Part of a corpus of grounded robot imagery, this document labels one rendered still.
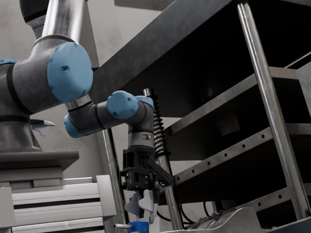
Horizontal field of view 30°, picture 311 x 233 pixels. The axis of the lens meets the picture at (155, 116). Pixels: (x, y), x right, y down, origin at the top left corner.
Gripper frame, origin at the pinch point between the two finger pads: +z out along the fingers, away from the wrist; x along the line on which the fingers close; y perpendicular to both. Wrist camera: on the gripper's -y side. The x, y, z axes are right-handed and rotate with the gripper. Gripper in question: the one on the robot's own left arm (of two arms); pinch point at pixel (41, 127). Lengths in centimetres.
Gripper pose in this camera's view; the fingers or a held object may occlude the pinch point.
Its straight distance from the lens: 230.3
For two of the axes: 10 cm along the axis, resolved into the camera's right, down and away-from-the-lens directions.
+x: 8.4, -2.1, -5.1
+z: 5.4, 1.6, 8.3
